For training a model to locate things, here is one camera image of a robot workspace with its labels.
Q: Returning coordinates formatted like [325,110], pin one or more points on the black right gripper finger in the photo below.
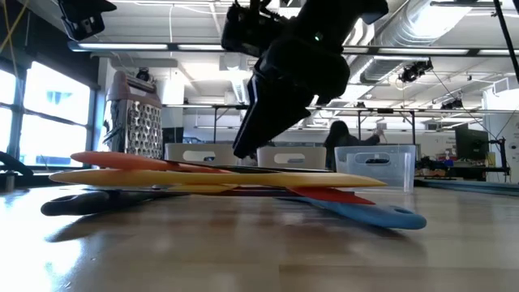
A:
[252,93]
[275,117]

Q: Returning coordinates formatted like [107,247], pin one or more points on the red plastic utensil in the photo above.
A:
[328,195]

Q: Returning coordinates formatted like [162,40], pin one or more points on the long yellow plastic utensil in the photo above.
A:
[202,178]

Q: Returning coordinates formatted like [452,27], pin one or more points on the blue silicone spatula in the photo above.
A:
[373,215]

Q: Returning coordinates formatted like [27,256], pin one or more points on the orange plastic utensil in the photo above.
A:
[121,161]

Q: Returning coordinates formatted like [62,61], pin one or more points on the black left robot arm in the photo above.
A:
[20,163]

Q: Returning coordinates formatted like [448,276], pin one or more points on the white plastic bin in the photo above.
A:
[178,156]
[312,158]

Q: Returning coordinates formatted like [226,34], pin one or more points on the person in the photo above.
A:
[338,140]

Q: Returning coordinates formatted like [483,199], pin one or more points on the large window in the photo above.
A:
[52,101]

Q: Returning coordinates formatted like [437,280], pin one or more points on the clear plastic bin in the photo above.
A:
[389,170]

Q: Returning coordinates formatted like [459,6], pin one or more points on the black computer monitor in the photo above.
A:
[470,144]

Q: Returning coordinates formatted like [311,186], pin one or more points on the LED light bar frame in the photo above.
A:
[121,46]

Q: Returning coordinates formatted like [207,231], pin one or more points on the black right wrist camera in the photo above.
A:
[247,32]

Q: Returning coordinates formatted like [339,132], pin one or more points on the black rig camera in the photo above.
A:
[413,72]
[452,104]
[142,75]

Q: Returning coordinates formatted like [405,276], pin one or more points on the black background workstation frame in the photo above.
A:
[385,110]

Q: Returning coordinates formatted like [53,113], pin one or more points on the silver ventilation duct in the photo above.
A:
[425,24]

